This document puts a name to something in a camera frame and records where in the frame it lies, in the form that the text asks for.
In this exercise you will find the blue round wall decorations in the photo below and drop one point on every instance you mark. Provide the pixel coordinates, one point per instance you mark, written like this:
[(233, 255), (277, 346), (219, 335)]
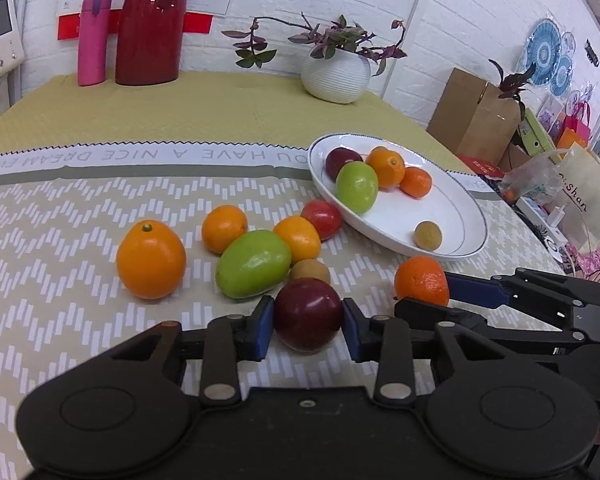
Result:
[(545, 52)]

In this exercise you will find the small yellow-orange fruit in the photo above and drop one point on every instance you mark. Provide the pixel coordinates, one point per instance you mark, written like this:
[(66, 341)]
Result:
[(297, 238)]

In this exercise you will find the pink water bottle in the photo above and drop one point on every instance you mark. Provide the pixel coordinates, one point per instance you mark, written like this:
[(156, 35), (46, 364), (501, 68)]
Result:
[(93, 40)]

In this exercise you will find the small tan longan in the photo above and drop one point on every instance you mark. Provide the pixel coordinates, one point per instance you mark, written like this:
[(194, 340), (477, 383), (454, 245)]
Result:
[(310, 270), (427, 235)]

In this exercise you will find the large smooth orange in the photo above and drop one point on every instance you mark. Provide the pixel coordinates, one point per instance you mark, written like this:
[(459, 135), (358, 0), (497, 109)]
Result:
[(151, 260)]

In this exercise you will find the white plate with dark rim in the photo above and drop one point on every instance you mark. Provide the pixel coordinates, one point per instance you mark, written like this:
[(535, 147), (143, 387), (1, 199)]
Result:
[(420, 210)]

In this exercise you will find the brown cardboard box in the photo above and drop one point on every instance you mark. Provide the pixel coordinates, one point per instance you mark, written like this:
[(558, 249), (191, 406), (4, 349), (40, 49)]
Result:
[(472, 112)]

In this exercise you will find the medium smooth orange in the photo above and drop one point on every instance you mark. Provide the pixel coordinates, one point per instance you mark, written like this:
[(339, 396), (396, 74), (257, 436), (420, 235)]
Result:
[(385, 167)]

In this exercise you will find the bumpy orange tangerine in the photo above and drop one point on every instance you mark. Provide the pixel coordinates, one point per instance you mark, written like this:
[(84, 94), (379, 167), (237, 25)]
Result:
[(421, 280), (417, 181)]

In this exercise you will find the clear plastic bag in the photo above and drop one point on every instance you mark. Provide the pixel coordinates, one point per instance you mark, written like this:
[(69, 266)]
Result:
[(532, 175)]

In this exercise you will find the red apple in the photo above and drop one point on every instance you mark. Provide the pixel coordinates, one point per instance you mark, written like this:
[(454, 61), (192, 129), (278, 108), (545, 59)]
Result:
[(323, 218)]

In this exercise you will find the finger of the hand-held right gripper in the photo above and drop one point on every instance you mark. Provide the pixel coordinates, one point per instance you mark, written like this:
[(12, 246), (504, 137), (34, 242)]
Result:
[(470, 289), (520, 340)]

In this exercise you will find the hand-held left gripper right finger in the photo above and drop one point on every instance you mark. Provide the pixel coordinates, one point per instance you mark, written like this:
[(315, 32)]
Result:
[(352, 330)]

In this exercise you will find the green oval fruit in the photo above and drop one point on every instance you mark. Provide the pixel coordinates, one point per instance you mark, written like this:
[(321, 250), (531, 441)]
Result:
[(252, 263), (357, 187)]

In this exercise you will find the potted plant in white pot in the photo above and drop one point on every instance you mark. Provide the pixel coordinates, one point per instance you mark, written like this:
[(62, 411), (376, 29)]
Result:
[(336, 77)]

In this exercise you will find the small round orange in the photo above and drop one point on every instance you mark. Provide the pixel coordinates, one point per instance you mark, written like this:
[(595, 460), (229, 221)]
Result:
[(224, 227)]

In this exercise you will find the red thermos jug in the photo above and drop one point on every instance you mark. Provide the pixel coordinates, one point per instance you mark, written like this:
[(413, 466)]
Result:
[(150, 35)]

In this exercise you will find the dark purple leafy plant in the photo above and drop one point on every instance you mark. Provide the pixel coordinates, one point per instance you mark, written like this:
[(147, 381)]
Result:
[(512, 82)]

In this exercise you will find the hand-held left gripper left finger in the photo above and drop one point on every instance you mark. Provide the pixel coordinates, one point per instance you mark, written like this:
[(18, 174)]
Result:
[(265, 327)]

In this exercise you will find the pink and orange gift bags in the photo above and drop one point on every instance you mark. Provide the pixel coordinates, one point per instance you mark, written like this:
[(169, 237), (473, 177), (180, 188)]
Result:
[(572, 122)]

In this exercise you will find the flat red box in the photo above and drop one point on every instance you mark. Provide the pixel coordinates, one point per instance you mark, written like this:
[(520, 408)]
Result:
[(482, 166)]

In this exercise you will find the beige tote bag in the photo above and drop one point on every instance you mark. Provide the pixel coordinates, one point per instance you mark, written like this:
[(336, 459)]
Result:
[(587, 195)]

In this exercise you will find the dark red plum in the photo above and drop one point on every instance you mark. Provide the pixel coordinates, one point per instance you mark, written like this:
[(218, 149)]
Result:
[(307, 321), (339, 160)]

